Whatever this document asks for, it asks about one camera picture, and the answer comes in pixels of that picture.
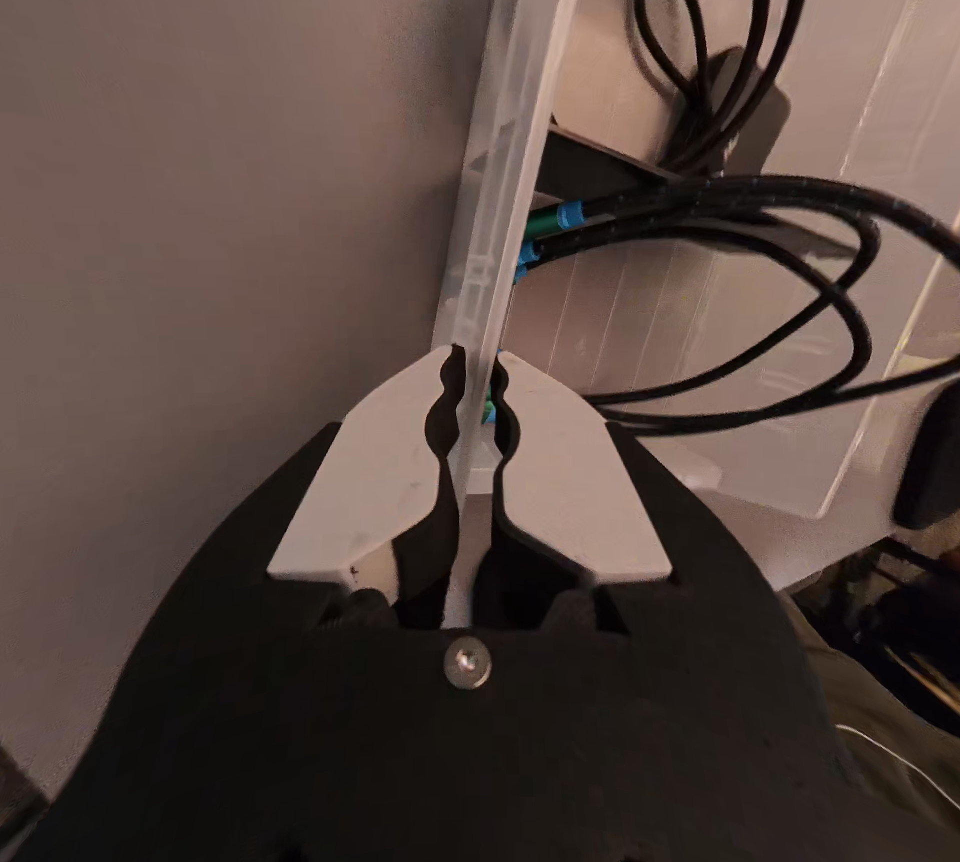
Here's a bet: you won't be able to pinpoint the person's olive pants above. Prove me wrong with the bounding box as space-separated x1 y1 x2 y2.
795 607 960 836

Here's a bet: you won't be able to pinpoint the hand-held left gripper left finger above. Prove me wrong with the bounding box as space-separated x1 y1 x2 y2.
264 344 468 605

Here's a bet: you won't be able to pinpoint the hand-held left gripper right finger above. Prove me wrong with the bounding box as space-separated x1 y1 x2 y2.
486 349 674 587

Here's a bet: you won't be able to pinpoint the clear plastic organizer box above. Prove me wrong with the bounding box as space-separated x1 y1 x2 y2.
431 0 960 630

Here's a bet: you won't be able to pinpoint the thin white cable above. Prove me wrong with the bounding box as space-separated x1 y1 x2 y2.
834 721 960 797

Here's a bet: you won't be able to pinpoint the black cushion pad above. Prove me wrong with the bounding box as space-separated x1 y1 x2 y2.
892 382 960 533

